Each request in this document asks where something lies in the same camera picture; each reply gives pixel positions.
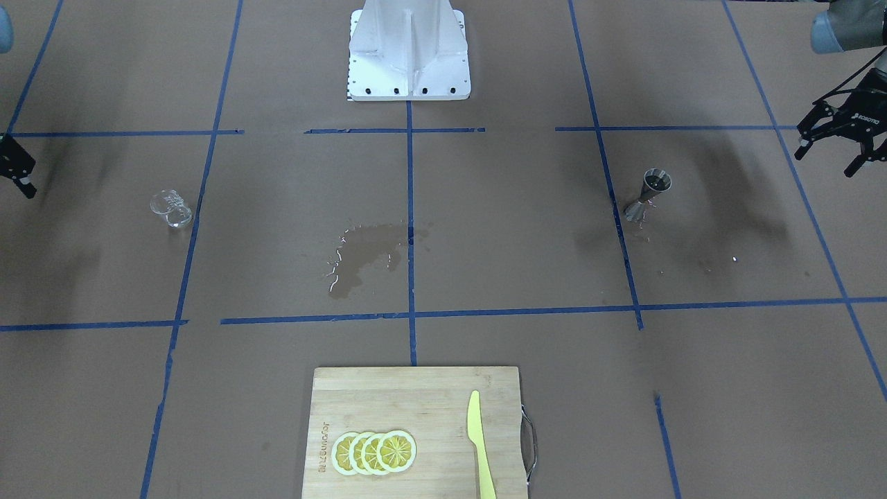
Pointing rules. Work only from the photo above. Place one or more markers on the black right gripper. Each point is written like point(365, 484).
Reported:
point(15, 165)

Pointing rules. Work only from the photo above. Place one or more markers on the yellow plastic knife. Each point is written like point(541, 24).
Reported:
point(475, 428)

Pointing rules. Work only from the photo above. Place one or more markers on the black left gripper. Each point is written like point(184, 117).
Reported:
point(861, 116)

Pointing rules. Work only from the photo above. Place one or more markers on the front lemon slice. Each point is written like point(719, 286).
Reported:
point(397, 451)

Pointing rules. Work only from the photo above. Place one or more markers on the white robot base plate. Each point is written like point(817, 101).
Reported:
point(408, 51)

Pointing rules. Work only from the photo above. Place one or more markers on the clear glass cup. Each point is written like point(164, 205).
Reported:
point(169, 205)

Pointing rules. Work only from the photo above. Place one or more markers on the lemon slice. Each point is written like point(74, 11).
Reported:
point(369, 455)
point(397, 451)
point(356, 453)
point(342, 454)

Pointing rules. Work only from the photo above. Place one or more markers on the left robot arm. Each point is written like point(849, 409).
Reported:
point(849, 26)

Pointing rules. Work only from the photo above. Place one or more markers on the wooden cutting board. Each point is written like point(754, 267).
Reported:
point(430, 403)

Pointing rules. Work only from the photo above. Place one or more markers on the steel jigger measuring cup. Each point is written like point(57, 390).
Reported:
point(655, 182)

